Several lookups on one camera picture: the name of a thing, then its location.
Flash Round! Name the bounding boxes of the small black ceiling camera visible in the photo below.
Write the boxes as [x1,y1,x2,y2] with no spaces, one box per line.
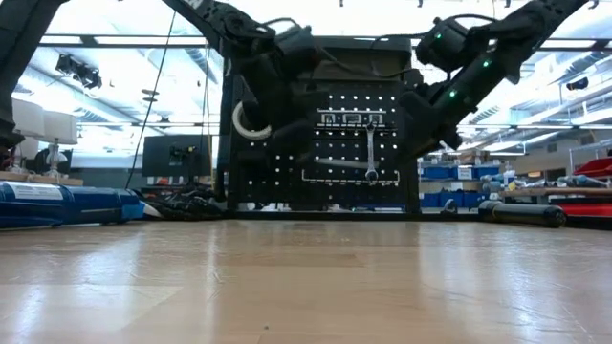
[566,75,591,92]

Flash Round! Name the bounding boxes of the black ceiling camera cluster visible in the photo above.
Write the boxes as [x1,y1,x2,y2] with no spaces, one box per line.
[55,54,103,91]

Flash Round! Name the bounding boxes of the white tape roll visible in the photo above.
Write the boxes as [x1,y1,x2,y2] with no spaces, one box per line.
[231,100,274,141]

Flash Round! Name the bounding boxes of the black rig frame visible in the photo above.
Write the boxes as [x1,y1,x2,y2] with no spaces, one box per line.
[142,209,612,230]

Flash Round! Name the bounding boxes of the red tray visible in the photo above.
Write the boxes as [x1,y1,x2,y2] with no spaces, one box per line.
[573,157,612,179]

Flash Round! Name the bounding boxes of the wooden background table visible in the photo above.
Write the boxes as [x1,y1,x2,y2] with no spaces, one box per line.
[499,186,612,205]

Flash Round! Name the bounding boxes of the blue storage bin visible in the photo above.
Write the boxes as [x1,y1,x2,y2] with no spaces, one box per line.
[472,165,501,180]
[423,165,453,181]
[420,191,480,209]

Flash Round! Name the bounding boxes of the black cylindrical tube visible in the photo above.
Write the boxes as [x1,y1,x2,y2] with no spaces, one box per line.
[477,199,568,229]

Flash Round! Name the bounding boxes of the small red bin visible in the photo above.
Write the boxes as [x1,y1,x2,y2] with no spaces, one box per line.
[558,203,612,220]

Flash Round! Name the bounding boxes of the white table lamp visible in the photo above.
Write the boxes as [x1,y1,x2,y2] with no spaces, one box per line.
[42,110,79,179]

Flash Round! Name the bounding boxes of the large white lampshade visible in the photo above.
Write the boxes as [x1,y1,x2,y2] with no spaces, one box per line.
[11,97,47,140]

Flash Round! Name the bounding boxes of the black background monitor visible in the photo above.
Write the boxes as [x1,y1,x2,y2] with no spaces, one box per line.
[142,134,213,178]

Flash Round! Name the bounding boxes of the black pegboard cabinet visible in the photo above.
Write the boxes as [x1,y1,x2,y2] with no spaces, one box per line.
[217,33,422,221]

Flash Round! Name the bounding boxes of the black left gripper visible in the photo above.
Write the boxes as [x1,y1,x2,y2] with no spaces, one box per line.
[252,71,332,163]

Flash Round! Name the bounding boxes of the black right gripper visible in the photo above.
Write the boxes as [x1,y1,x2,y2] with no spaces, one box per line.
[380,85,435,169]

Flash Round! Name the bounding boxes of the blue caulking gun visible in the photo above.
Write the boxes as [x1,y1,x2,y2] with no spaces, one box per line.
[0,181,166,229]

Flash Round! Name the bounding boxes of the black hanging cable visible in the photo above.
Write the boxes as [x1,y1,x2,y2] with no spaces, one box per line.
[124,9,179,190]

